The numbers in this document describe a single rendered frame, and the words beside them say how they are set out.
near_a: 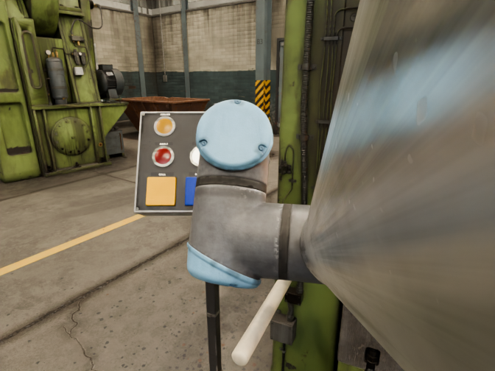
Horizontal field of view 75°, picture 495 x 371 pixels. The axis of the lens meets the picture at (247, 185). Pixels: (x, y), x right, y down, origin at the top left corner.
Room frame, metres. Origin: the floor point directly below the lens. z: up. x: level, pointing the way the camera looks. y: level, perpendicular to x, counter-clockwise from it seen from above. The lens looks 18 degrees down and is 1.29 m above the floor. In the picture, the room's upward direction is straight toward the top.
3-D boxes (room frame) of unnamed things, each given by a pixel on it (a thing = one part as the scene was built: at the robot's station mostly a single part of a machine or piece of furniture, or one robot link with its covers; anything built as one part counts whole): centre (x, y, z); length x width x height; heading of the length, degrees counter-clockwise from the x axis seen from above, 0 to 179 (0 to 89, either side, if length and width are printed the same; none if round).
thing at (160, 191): (0.79, 0.22, 1.01); 0.07 x 0.05 x 0.07; 90
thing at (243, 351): (0.83, -0.07, 0.62); 0.44 x 0.05 x 0.05; 156
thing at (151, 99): (7.57, 1.94, 0.43); 1.89 x 1.20 x 0.85; 56
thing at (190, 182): (0.79, 0.12, 1.01); 0.07 x 0.05 x 0.07; 90
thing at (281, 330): (1.02, -0.14, 0.36); 0.09 x 0.07 x 0.12; 66
